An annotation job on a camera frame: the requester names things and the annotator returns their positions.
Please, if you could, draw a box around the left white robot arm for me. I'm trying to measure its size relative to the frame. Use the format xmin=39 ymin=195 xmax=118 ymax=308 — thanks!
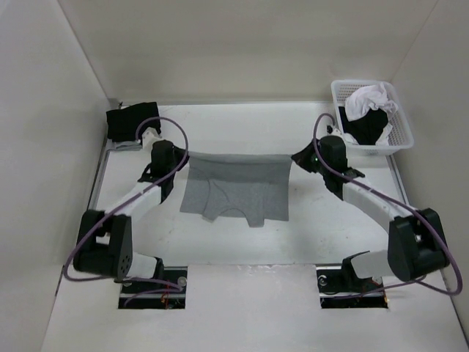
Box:
xmin=67 ymin=140 xmax=189 ymax=293

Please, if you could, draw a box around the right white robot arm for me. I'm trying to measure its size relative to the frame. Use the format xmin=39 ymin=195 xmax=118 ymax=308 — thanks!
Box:
xmin=292 ymin=136 xmax=451 ymax=290

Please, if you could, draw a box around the crumpled black tank top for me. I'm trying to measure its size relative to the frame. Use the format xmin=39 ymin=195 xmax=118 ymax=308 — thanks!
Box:
xmin=339 ymin=106 xmax=393 ymax=145

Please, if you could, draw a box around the folded black tank top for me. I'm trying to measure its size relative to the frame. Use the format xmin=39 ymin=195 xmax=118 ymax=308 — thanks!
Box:
xmin=106 ymin=102 xmax=161 ymax=143

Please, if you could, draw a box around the folded light grey tank top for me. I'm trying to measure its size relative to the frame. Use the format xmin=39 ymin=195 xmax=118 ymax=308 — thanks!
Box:
xmin=108 ymin=141 xmax=142 ymax=151

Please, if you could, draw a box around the crumpled white tank top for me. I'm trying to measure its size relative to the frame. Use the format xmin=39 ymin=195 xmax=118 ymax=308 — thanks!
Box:
xmin=344 ymin=82 xmax=399 ymax=122

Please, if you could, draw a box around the white plastic laundry basket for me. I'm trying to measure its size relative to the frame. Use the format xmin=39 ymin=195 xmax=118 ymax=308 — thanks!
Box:
xmin=330 ymin=80 xmax=414 ymax=155

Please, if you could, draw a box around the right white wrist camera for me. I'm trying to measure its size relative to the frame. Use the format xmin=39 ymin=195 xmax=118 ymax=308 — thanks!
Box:
xmin=326 ymin=125 xmax=341 ymax=136

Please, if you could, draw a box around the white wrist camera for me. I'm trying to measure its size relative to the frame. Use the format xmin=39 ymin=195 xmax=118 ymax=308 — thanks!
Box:
xmin=326 ymin=125 xmax=341 ymax=136
xmin=138 ymin=128 xmax=163 ymax=152

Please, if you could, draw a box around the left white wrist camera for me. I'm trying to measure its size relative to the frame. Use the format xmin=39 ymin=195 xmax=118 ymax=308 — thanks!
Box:
xmin=138 ymin=128 xmax=163 ymax=152

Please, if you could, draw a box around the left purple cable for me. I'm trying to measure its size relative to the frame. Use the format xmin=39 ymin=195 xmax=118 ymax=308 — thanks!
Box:
xmin=62 ymin=116 xmax=190 ymax=307

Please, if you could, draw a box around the purple cable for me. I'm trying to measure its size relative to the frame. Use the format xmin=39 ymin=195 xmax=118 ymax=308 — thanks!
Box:
xmin=62 ymin=116 xmax=190 ymax=307
xmin=312 ymin=113 xmax=463 ymax=298

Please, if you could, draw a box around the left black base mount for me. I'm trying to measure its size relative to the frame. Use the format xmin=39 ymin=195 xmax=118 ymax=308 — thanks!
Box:
xmin=118 ymin=267 xmax=188 ymax=310

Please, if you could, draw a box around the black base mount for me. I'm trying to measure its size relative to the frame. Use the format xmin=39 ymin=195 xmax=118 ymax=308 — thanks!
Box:
xmin=316 ymin=265 xmax=388 ymax=309
xmin=118 ymin=267 xmax=188 ymax=310

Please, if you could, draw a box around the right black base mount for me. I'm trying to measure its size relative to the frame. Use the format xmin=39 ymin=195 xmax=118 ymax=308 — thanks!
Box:
xmin=316 ymin=265 xmax=388 ymax=309

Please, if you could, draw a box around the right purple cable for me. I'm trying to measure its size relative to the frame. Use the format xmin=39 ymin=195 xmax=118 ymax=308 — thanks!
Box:
xmin=312 ymin=113 xmax=463 ymax=298

